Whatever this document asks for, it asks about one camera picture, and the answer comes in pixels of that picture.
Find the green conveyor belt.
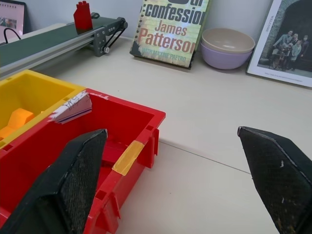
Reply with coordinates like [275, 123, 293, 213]
[0, 16, 129, 77]

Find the James Patterson paperback book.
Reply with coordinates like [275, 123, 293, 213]
[129, 0, 210, 69]

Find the yellow tape strip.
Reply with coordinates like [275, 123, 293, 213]
[112, 140, 145, 176]

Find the orange toy block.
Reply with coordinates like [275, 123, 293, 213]
[0, 108, 35, 141]

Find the torn white paper label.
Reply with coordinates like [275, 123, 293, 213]
[48, 90, 94, 125]

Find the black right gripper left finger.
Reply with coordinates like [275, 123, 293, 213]
[0, 129, 108, 234]

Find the lavender bowl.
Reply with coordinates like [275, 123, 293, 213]
[200, 42, 254, 71]

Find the black tablet screen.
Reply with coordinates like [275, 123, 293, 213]
[0, 0, 27, 44]

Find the red plastic bin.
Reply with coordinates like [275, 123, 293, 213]
[0, 88, 167, 234]

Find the beige bowl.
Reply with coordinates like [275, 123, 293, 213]
[201, 27, 256, 54]

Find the yellow plastic bin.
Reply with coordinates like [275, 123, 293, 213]
[0, 69, 86, 150]

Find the red toy brick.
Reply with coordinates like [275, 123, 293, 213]
[73, 1, 93, 33]

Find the white framed family photo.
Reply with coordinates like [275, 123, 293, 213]
[246, 0, 312, 88]

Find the black cable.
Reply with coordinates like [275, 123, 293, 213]
[2, 27, 22, 44]

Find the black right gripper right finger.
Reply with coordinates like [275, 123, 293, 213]
[237, 126, 312, 234]

